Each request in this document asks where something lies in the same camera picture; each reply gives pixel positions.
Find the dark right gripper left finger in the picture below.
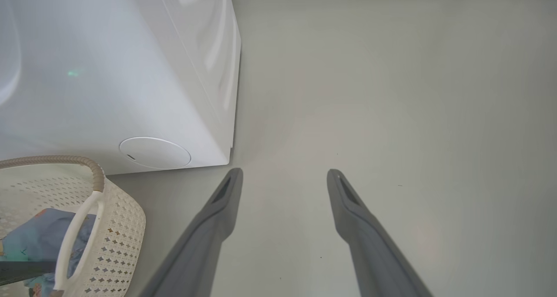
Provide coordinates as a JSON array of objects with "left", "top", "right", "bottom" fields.
[{"left": 138, "top": 167, "right": 243, "bottom": 297}]

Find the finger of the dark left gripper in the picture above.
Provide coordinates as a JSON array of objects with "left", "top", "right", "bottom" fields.
[{"left": 0, "top": 260, "right": 58, "bottom": 286}]

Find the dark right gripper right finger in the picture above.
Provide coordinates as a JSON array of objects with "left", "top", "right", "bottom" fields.
[{"left": 326, "top": 169, "right": 434, "bottom": 297}]

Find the blue patterned cloth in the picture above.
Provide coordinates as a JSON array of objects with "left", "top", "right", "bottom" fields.
[{"left": 0, "top": 208, "right": 97, "bottom": 297}]

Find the white front-load washing machine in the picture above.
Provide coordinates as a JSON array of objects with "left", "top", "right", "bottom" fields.
[{"left": 0, "top": 0, "right": 242, "bottom": 176}]

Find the cream perforated laundry basket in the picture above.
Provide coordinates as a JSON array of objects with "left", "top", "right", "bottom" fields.
[{"left": 0, "top": 155, "right": 147, "bottom": 297}]

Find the round white filter cover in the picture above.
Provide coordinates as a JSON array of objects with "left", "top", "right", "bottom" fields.
[{"left": 119, "top": 137, "right": 192, "bottom": 170}]

